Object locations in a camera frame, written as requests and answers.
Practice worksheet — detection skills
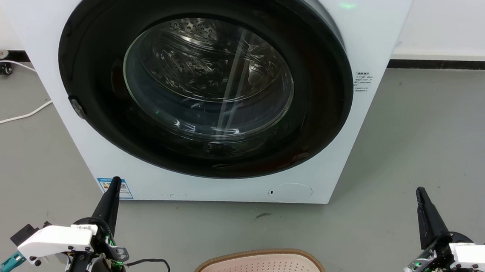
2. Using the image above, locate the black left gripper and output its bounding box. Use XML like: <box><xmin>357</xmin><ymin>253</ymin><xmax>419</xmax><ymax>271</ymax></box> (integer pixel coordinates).
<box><xmin>66</xmin><ymin>173</ymin><xmax>135</xmax><ymax>272</ymax></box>

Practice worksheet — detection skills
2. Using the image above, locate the beige perforated laundry basket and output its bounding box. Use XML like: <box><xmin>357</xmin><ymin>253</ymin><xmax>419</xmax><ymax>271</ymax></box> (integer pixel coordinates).
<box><xmin>189</xmin><ymin>241</ymin><xmax>343</xmax><ymax>272</ymax></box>

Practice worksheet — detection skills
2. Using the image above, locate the blue energy label sticker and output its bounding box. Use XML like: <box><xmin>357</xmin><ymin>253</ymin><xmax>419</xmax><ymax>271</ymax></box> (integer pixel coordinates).
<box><xmin>96</xmin><ymin>177</ymin><xmax>135</xmax><ymax>200</ymax></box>

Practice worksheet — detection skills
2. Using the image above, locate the white front-load washing machine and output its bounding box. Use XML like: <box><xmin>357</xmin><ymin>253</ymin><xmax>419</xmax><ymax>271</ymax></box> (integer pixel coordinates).
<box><xmin>0</xmin><ymin>0</ymin><xmax>416</xmax><ymax>220</ymax></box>

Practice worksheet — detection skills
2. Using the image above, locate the round white filter cover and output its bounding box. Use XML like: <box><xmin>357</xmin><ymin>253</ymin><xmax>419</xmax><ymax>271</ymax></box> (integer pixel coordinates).
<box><xmin>268</xmin><ymin>181</ymin><xmax>314</xmax><ymax>205</ymax></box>

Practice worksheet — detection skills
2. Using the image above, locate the round black glass washer door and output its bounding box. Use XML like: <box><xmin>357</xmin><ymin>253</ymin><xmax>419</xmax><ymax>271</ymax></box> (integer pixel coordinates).
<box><xmin>50</xmin><ymin>0</ymin><xmax>360</xmax><ymax>188</ymax></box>

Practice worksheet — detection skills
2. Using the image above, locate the small grey text sticker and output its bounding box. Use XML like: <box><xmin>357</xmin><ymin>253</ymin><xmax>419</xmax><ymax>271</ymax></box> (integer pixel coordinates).
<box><xmin>353</xmin><ymin>70</ymin><xmax>375</xmax><ymax>94</ymax></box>

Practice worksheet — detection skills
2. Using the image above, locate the white cabinet with black plinth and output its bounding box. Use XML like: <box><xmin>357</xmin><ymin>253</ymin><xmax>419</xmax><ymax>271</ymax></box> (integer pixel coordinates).
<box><xmin>387</xmin><ymin>0</ymin><xmax>485</xmax><ymax>76</ymax></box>

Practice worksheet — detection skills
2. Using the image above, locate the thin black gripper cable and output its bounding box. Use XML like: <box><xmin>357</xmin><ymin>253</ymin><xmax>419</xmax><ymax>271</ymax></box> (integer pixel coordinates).
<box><xmin>124</xmin><ymin>255</ymin><xmax>172</xmax><ymax>272</ymax></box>

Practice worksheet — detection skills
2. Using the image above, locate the grey washer door handle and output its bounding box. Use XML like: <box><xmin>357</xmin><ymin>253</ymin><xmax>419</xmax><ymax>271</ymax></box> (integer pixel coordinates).
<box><xmin>67</xmin><ymin>94</ymin><xmax>89</xmax><ymax>120</ymax></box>

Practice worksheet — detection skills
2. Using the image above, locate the white power cable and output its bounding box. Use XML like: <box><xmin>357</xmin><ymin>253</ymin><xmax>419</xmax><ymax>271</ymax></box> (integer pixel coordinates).
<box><xmin>0</xmin><ymin>59</ymin><xmax>38</xmax><ymax>80</ymax></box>
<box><xmin>0</xmin><ymin>96</ymin><xmax>54</xmax><ymax>144</ymax></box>

